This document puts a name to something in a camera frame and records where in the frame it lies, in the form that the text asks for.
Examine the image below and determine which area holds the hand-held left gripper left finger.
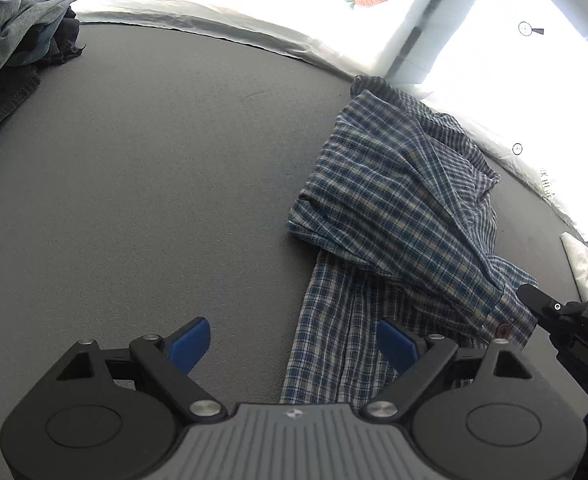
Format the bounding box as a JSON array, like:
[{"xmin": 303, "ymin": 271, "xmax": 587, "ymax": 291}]
[{"xmin": 56, "ymin": 316, "xmax": 227, "ymax": 420}]

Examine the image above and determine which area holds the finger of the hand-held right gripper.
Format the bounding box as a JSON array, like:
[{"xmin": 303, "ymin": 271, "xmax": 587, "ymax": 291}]
[{"xmin": 516, "ymin": 284, "xmax": 575, "ymax": 333}]

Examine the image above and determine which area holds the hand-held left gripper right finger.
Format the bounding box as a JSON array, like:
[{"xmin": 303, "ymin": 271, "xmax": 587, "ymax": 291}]
[{"xmin": 361, "ymin": 318, "xmax": 533, "ymax": 420}]

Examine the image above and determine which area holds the blue plaid shirt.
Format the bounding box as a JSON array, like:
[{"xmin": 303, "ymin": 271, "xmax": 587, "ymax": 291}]
[{"xmin": 280, "ymin": 75, "xmax": 540, "ymax": 408}]

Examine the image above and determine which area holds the white cloth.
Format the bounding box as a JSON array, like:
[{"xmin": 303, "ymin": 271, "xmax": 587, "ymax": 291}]
[{"xmin": 560, "ymin": 232, "xmax": 588, "ymax": 303}]

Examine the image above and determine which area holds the carrot printed white sheet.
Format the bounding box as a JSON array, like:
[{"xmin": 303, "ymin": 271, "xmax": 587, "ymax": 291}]
[{"xmin": 74, "ymin": 0, "xmax": 588, "ymax": 246}]

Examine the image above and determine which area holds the dark blue garment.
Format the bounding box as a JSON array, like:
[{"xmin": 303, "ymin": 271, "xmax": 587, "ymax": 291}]
[{"xmin": 8, "ymin": 25, "xmax": 72, "ymax": 67}]

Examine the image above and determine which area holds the grey garment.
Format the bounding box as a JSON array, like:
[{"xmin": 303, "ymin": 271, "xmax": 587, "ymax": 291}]
[{"xmin": 0, "ymin": 0, "xmax": 88, "ymax": 98}]

